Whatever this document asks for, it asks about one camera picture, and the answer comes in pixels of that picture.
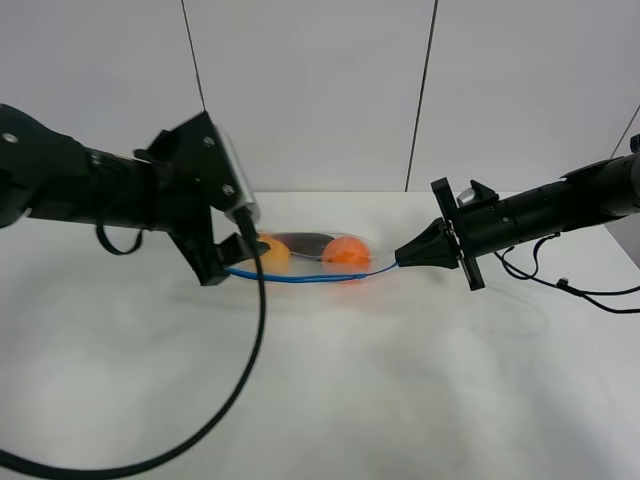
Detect dark purple eggplant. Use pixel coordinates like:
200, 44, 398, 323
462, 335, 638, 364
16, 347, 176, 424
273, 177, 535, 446
273, 232, 337, 261

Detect clear zip file bag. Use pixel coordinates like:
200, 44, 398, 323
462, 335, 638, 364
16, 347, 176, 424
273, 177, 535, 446
258, 231, 398, 284

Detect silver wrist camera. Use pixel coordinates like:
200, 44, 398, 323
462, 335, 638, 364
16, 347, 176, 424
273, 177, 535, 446
456, 180, 499, 208
214, 124, 261, 224

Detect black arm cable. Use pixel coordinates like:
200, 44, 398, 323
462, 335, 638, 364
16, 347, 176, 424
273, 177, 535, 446
493, 233, 640, 316
0, 207, 269, 476

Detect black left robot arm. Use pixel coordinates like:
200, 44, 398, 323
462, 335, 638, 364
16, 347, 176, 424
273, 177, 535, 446
1, 105, 259, 286

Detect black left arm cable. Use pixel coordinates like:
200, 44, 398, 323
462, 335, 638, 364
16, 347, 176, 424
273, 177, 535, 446
0, 207, 269, 476

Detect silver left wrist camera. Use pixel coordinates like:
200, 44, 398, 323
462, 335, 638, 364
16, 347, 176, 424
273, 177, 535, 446
214, 124, 261, 224

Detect orange fruit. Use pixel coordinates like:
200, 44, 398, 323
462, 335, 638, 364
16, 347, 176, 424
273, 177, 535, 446
321, 236, 373, 282

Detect yellow pear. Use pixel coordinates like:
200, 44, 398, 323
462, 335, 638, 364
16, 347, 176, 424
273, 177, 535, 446
258, 234, 291, 275

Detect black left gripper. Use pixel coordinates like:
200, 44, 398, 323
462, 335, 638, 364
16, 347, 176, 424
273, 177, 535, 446
134, 111, 250, 286

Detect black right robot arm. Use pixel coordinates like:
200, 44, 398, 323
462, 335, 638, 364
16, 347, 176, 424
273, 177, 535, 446
395, 153, 639, 291

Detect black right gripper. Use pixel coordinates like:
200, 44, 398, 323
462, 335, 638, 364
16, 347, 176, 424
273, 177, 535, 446
394, 178, 499, 291

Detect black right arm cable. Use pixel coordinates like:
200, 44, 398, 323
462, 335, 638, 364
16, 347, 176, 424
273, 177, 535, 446
493, 233, 640, 316

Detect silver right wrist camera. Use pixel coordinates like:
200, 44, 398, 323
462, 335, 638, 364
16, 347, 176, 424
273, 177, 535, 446
456, 180, 499, 208

